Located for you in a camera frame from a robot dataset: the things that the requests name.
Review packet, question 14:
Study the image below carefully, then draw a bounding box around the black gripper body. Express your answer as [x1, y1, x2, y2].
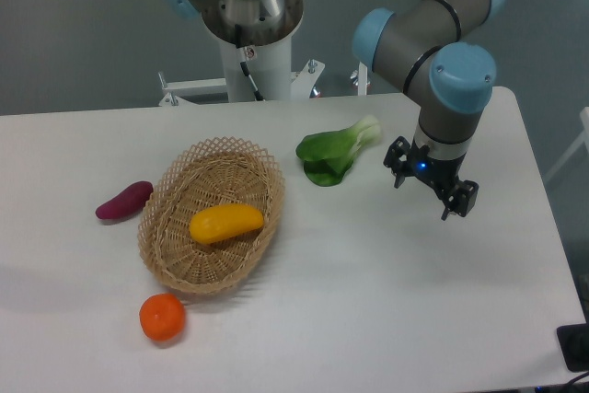
[407, 136, 466, 197]

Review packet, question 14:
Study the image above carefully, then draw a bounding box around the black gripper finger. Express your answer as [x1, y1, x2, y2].
[441, 179, 479, 221]
[383, 136, 412, 189]

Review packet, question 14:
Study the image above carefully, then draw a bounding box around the yellow mango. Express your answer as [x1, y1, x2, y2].
[189, 203, 264, 245]

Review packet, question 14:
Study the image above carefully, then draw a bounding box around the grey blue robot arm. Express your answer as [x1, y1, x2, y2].
[167, 0, 505, 216]

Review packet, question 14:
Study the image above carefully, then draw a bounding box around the woven wicker basket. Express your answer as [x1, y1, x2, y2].
[138, 137, 285, 295]

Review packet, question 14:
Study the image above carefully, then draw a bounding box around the green bok choy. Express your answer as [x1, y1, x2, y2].
[295, 115, 382, 187]

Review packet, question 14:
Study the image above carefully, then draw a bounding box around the black device at edge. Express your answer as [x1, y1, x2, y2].
[556, 323, 588, 373]

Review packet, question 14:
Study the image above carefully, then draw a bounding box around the purple sweet potato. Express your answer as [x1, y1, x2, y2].
[95, 181, 154, 221]

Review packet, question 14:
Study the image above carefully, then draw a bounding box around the orange tangerine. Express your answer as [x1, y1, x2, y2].
[139, 293, 186, 342]

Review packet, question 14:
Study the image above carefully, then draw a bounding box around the white frame at right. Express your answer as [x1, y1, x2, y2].
[542, 107, 588, 185]

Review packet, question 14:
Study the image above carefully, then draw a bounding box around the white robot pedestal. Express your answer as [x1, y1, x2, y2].
[157, 0, 372, 107]

